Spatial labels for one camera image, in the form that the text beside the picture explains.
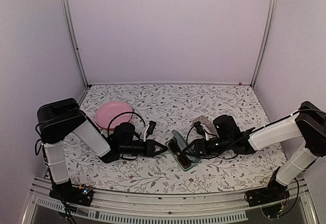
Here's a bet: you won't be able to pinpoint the brown sunglasses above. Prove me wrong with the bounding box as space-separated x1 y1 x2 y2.
167 138 192 170

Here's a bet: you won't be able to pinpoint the left black cable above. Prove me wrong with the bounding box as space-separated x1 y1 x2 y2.
106 111 147 138

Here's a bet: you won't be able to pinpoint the grey glasses case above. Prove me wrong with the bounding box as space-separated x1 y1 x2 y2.
193 115 216 134

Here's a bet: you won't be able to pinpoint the blue glasses case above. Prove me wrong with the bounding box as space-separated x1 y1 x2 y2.
166 130 200 172

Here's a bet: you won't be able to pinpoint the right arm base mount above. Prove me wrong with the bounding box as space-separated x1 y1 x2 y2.
244 167 290 219

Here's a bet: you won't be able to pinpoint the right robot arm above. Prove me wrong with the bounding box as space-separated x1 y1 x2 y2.
182 101 325 202

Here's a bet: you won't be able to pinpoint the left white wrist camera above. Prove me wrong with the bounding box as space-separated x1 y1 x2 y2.
142 121 156 142

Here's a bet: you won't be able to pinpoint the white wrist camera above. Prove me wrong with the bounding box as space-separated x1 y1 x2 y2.
142 121 156 142
194 121 209 141

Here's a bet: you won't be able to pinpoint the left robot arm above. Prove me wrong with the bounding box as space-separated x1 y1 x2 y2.
35 98 168 201

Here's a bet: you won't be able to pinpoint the front aluminium rail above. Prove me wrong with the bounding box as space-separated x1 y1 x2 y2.
22 177 320 223

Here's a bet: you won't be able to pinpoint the black cable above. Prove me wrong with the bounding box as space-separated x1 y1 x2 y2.
106 111 147 138
185 126 253 160

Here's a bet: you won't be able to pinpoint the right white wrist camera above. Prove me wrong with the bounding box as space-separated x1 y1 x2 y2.
194 121 209 141

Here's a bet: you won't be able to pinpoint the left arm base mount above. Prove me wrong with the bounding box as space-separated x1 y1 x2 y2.
49 180 94 207

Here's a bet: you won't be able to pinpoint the left aluminium frame post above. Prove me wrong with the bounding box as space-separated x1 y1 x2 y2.
61 0 89 89

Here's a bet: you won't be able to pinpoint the aluminium frame post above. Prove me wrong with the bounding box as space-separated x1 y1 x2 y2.
250 0 278 90
61 0 89 89

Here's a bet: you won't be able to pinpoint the pink plate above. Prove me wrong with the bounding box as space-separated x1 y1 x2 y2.
95 101 133 130

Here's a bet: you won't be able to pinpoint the right aluminium frame post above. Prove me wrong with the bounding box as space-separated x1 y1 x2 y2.
250 0 278 90

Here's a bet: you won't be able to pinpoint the right black cable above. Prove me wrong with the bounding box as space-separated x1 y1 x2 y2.
185 126 253 160

